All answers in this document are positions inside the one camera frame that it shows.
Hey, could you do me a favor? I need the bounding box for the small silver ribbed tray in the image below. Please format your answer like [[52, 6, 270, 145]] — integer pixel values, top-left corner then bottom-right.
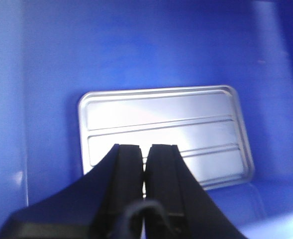
[[78, 85, 255, 189]]

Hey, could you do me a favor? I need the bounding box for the blue crate at right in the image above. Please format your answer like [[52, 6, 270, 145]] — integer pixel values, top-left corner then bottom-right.
[[0, 0, 293, 239]]

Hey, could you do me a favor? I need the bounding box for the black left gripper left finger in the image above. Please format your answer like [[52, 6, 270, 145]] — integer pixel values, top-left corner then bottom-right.
[[0, 144, 143, 239]]

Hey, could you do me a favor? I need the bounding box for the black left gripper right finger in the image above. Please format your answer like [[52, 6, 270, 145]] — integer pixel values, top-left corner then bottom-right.
[[145, 144, 245, 239]]

